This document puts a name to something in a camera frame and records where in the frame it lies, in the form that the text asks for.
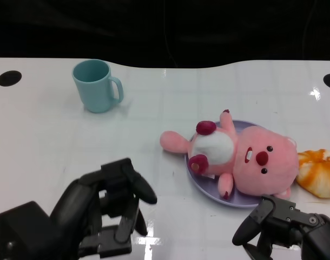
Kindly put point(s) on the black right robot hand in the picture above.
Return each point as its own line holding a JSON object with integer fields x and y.
{"x": 284, "y": 219}

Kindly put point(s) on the orange white bread bun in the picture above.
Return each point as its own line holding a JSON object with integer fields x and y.
{"x": 319, "y": 173}

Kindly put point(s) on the pink plush doll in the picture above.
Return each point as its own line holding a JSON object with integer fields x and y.
{"x": 262, "y": 157}

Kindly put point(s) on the teal mug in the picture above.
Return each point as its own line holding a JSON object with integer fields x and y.
{"x": 93, "y": 89}

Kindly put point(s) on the black backdrop curtain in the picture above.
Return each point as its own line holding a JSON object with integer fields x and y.
{"x": 154, "y": 27}

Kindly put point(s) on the purple plate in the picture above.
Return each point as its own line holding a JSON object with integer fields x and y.
{"x": 203, "y": 189}

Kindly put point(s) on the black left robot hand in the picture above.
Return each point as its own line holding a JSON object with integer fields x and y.
{"x": 78, "y": 200}

